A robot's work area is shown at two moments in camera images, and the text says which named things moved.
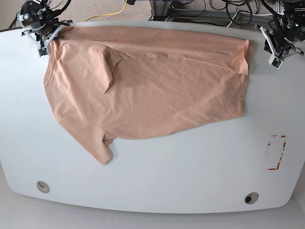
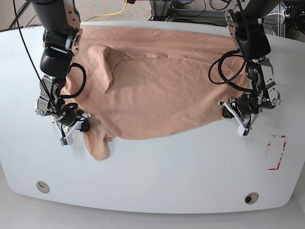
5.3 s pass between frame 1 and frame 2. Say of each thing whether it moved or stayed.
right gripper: moved
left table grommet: stayed
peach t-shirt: stayed
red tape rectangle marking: stayed
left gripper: moved
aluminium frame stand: stayed
